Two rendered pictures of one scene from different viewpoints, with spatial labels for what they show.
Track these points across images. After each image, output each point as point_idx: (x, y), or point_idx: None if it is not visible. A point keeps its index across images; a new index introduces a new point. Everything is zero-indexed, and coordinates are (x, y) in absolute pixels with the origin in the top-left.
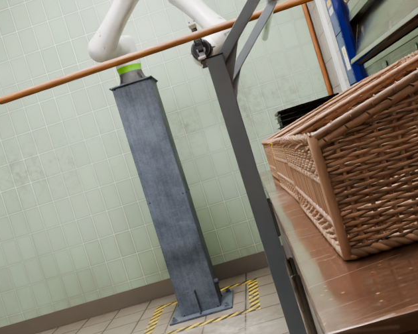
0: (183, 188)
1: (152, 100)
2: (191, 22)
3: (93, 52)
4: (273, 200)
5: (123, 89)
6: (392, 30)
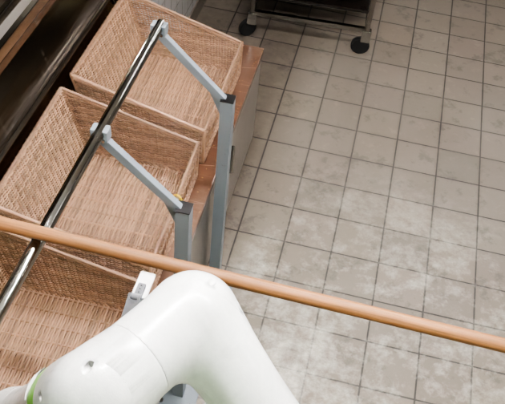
0: None
1: None
2: (143, 283)
3: None
4: (194, 225)
5: None
6: None
